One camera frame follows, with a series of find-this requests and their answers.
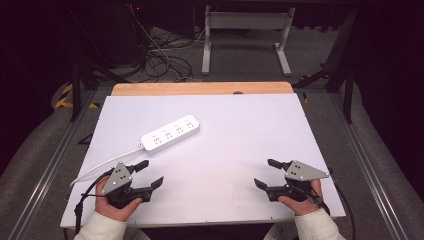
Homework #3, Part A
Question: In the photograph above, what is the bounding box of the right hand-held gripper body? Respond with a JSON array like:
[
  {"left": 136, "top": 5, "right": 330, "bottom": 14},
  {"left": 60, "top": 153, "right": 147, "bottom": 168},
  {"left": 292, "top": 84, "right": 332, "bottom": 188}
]
[{"left": 265, "top": 160, "right": 331, "bottom": 204}]

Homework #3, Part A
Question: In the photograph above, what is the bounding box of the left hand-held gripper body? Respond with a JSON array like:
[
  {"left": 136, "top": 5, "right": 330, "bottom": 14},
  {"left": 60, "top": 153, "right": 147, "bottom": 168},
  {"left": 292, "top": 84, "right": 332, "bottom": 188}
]
[{"left": 101, "top": 162, "right": 154, "bottom": 210}]

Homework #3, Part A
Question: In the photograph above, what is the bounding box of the person's left hand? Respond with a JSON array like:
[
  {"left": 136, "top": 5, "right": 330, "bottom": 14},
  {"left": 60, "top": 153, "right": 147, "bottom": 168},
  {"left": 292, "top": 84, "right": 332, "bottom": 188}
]
[{"left": 94, "top": 176, "right": 143, "bottom": 223}]

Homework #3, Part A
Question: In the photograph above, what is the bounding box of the person's right hand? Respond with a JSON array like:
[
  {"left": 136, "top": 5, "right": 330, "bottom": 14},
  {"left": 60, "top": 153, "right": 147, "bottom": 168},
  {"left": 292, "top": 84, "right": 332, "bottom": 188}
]
[{"left": 277, "top": 178, "right": 325, "bottom": 217}]

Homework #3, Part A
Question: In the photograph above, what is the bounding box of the white power strip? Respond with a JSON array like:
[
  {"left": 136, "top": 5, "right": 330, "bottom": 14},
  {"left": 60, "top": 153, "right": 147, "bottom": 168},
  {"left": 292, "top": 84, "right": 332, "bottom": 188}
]
[{"left": 139, "top": 114, "right": 201, "bottom": 155}]

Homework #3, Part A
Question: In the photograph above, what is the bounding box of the yellow black hazard tape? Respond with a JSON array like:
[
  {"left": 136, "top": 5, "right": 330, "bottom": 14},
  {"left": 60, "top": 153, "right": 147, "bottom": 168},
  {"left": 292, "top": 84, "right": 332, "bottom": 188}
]
[{"left": 54, "top": 83, "right": 101, "bottom": 110}]

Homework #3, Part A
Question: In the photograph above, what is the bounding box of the wooden table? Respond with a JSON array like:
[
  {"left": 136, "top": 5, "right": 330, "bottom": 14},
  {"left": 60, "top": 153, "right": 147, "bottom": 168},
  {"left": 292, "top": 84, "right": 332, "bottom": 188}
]
[{"left": 110, "top": 81, "right": 295, "bottom": 97}]

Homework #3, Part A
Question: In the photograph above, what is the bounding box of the black metal stand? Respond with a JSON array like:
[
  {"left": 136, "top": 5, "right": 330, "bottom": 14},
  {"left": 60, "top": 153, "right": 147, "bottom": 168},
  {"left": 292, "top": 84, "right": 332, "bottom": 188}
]
[
  {"left": 68, "top": 49, "right": 132, "bottom": 123},
  {"left": 292, "top": 8, "right": 357, "bottom": 125}
]

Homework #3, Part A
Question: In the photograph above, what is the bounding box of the white power strip cable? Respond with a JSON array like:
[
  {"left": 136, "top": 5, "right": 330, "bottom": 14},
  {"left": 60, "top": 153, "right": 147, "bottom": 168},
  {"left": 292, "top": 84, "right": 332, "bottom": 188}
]
[{"left": 69, "top": 145, "right": 145, "bottom": 188}]

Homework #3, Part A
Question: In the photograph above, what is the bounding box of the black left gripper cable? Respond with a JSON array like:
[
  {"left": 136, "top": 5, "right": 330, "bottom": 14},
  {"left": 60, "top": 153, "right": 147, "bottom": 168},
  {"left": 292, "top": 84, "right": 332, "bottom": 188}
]
[{"left": 73, "top": 167, "right": 116, "bottom": 235}]

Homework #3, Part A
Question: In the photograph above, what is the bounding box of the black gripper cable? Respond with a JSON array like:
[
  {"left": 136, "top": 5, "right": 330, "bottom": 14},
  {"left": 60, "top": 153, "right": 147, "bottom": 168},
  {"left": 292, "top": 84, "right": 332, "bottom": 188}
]
[
  {"left": 309, "top": 167, "right": 357, "bottom": 240},
  {"left": 73, "top": 167, "right": 116, "bottom": 235}
]

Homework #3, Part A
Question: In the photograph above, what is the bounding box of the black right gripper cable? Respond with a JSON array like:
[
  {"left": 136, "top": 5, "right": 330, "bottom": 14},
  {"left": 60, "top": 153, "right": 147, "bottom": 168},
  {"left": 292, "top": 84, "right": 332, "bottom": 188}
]
[{"left": 309, "top": 167, "right": 357, "bottom": 240}]

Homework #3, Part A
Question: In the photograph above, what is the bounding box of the aluminium floor rail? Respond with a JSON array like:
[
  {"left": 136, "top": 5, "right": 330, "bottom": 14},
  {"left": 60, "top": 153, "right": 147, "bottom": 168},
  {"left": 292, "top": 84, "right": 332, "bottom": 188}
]
[
  {"left": 328, "top": 91, "right": 410, "bottom": 240},
  {"left": 6, "top": 89, "right": 101, "bottom": 240}
]

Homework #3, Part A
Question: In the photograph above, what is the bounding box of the tangle of black floor cables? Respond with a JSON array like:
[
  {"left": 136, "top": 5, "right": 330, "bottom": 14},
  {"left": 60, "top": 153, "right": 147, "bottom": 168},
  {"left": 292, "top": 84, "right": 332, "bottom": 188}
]
[{"left": 141, "top": 31, "right": 195, "bottom": 83}]

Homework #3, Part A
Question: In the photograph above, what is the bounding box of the white floor cable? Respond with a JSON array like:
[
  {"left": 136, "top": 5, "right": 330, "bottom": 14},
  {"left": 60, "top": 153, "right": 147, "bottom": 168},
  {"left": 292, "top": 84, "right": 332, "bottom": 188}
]
[{"left": 128, "top": 4, "right": 208, "bottom": 83}]

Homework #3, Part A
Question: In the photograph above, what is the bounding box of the white metal stand frame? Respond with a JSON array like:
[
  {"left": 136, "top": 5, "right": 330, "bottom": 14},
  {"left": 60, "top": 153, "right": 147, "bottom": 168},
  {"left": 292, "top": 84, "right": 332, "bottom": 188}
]
[{"left": 201, "top": 4, "right": 297, "bottom": 77}]

